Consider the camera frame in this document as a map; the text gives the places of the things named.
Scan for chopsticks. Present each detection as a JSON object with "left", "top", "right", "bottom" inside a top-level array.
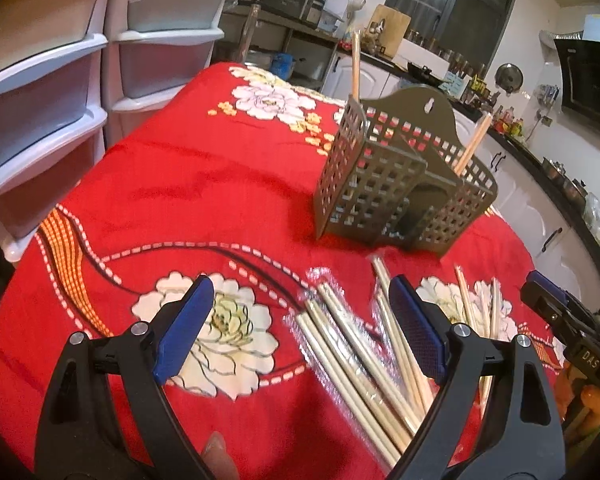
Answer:
[{"left": 452, "top": 263, "right": 504, "bottom": 411}]

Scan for chopstick bundle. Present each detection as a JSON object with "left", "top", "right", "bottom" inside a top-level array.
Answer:
[
  {"left": 287, "top": 266, "right": 426, "bottom": 468},
  {"left": 370, "top": 255, "right": 434, "bottom": 420}
]

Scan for right hand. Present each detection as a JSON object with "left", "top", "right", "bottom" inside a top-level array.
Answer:
[{"left": 554, "top": 361, "right": 600, "bottom": 441}]

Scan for left hand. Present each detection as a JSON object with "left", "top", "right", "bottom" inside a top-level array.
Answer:
[{"left": 201, "top": 432, "right": 239, "bottom": 480}]

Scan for grey plastic utensil caddy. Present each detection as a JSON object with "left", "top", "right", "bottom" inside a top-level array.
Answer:
[{"left": 313, "top": 84, "right": 498, "bottom": 256}]

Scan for red floral tablecloth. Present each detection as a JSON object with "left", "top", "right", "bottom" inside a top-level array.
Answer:
[{"left": 0, "top": 63, "right": 566, "bottom": 479}]

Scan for black range hood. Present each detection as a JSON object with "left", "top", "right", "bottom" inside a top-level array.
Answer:
[{"left": 554, "top": 39, "right": 600, "bottom": 128}]

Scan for hanging pan lid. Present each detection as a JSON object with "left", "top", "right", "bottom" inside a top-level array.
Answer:
[{"left": 494, "top": 63, "right": 524, "bottom": 96}]

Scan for black wok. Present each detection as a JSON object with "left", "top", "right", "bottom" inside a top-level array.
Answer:
[{"left": 407, "top": 62, "right": 444, "bottom": 88}]

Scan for left white drawer unit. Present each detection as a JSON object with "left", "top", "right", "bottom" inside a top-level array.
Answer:
[{"left": 0, "top": 0, "right": 108, "bottom": 263}]

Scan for white drawer unit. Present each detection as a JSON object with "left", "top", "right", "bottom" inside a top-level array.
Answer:
[
  {"left": 102, "top": 0, "right": 236, "bottom": 148},
  {"left": 0, "top": 0, "right": 108, "bottom": 263}
]

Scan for wooden cutting board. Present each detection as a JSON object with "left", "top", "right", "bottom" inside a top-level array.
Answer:
[{"left": 370, "top": 4, "right": 412, "bottom": 60}]

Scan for blue container on shelf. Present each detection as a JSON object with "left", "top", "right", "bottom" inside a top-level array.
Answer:
[{"left": 270, "top": 52, "right": 296, "bottom": 81}]

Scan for right white drawer unit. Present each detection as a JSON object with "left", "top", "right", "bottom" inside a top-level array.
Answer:
[{"left": 102, "top": 0, "right": 236, "bottom": 148}]

